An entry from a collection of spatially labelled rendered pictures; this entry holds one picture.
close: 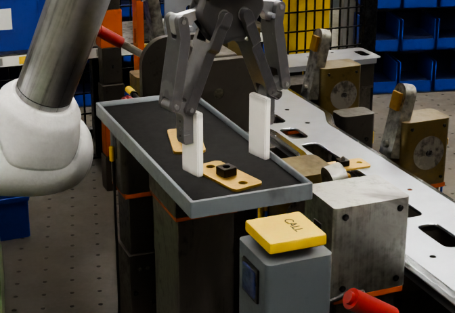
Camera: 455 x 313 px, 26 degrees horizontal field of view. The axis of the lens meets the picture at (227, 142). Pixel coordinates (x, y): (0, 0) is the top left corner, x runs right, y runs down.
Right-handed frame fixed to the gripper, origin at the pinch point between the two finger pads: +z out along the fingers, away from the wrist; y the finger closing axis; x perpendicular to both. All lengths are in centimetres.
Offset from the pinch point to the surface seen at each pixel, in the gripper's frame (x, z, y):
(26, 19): 113, 11, 29
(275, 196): -7.1, 4.2, 1.2
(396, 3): 178, 39, 208
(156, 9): 73, 3, 37
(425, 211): 5.7, 20.1, 38.7
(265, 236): -14.4, 4.1, -6.0
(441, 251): -4.4, 20.0, 30.8
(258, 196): -6.6, 3.9, -0.7
